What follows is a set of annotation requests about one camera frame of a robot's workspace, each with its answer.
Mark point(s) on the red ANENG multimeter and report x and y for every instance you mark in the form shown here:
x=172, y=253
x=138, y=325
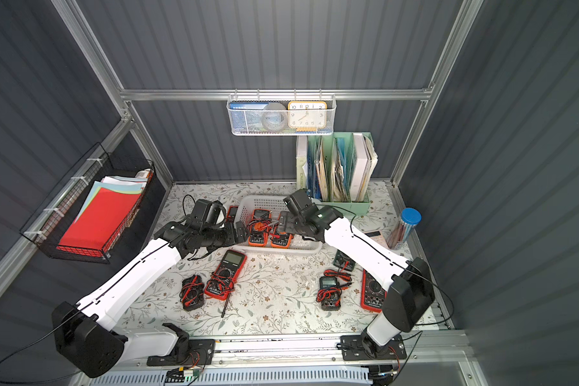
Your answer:
x=223, y=279

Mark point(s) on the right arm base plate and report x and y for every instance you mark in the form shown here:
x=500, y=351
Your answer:
x=362, y=347

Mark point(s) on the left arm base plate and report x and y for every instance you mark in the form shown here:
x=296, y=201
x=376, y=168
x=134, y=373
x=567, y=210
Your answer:
x=195, y=352

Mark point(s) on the red multimeter behind basket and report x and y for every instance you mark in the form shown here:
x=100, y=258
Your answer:
x=231, y=214

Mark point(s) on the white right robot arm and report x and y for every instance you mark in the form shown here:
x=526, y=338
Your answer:
x=407, y=283

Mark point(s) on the blue lid pencil tube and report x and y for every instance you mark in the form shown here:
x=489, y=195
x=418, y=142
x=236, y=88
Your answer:
x=409, y=219

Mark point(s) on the grey tape roll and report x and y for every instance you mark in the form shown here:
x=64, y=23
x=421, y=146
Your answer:
x=274, y=117

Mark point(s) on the dark green multimeter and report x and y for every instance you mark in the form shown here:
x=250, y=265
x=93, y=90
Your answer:
x=343, y=262

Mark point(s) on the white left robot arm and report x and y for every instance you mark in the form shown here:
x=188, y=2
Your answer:
x=86, y=333

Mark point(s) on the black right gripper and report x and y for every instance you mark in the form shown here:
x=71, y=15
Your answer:
x=286, y=224

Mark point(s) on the red paper folder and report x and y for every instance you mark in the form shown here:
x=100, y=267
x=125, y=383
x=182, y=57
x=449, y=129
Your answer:
x=105, y=209

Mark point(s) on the blue box in basket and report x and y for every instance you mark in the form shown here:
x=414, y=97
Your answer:
x=246, y=116

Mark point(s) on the red multimeter far right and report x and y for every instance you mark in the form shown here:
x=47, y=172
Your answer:
x=372, y=294

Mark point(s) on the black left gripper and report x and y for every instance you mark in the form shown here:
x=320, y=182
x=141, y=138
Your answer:
x=232, y=232

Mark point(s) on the green file organizer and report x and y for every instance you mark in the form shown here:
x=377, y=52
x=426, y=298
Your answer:
x=336, y=169

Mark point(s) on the white plastic basket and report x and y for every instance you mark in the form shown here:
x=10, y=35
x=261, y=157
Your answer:
x=275, y=204

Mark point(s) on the orange alarm clock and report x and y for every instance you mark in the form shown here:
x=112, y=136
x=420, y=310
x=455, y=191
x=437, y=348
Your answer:
x=307, y=115

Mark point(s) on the orange multimeter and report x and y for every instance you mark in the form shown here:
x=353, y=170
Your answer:
x=259, y=228
x=280, y=239

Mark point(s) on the small black multimeter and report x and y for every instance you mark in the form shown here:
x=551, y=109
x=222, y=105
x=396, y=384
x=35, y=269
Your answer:
x=192, y=293
x=329, y=293

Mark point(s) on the pink calculator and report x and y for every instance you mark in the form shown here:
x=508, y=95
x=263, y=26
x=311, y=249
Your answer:
x=378, y=237

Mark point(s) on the black wire wall basket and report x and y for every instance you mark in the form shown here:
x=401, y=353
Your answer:
x=57, y=215

